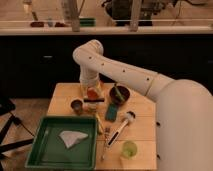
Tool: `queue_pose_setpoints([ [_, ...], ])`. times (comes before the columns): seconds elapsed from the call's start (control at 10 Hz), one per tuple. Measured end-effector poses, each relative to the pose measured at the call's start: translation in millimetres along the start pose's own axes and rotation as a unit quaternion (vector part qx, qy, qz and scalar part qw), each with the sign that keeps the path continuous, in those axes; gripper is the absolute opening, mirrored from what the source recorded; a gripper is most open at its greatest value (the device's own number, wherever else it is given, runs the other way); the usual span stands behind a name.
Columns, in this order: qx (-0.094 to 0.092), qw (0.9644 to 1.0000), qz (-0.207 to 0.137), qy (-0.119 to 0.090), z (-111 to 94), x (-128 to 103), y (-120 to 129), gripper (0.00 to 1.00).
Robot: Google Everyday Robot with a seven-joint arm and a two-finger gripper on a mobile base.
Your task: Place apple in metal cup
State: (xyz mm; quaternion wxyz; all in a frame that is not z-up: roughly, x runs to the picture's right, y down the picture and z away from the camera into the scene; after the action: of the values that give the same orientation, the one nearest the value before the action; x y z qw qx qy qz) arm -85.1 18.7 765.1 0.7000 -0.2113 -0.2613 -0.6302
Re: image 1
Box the silver fork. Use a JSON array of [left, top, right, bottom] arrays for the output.
[[101, 127, 111, 161]]

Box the dark red bowl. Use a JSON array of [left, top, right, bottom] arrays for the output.
[[109, 86, 130, 106]]

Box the white black dish brush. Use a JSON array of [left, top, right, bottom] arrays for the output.
[[107, 111, 136, 147]]

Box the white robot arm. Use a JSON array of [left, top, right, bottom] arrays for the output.
[[73, 40, 213, 171]]

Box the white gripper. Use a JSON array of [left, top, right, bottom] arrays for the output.
[[79, 68, 104, 99]]

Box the green vegetable in bowl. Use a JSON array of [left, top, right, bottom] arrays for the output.
[[114, 83, 125, 102]]

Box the green plastic cup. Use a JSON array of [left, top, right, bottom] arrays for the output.
[[121, 141, 137, 159]]

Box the white crumpled cloth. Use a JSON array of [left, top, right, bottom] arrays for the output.
[[59, 131, 88, 148]]

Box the yellow green utensil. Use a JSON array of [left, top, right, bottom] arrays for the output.
[[95, 113, 103, 134]]

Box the green plastic tray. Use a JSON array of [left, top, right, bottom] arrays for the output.
[[25, 116, 97, 171]]

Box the black tripod stand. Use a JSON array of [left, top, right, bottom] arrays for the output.
[[0, 95, 33, 171]]

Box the teal sponge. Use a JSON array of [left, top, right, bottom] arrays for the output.
[[105, 103, 118, 122]]

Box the green box on counter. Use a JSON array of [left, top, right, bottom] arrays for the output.
[[80, 18, 95, 27]]

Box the white black box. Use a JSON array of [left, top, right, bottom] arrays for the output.
[[83, 98, 105, 112]]

